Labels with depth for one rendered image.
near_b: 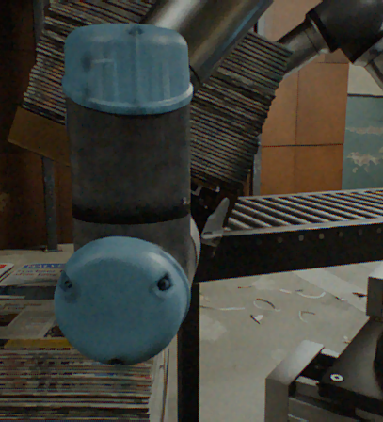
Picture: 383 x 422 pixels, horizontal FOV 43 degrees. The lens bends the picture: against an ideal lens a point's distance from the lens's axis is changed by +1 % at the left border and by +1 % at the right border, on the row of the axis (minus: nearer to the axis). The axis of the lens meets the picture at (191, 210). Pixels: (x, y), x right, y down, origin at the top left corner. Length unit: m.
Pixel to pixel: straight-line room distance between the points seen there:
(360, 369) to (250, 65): 0.37
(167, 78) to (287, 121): 4.71
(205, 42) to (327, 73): 4.82
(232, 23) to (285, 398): 0.46
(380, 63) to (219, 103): 0.64
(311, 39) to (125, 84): 0.80
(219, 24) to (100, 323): 0.26
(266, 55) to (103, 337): 0.41
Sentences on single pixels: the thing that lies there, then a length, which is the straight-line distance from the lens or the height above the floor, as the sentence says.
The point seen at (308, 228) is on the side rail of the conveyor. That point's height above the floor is 0.80.
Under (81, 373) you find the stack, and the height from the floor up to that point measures 0.80.
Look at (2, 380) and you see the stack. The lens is 0.67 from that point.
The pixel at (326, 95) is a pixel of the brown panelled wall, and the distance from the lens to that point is 5.21.
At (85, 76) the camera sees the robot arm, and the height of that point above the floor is 1.13.
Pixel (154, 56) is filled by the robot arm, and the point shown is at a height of 1.14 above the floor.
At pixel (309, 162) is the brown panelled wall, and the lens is 5.15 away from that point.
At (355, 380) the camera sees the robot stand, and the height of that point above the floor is 0.82.
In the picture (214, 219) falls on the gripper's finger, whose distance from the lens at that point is 0.55.
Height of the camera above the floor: 1.11
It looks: 11 degrees down
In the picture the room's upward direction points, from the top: straight up
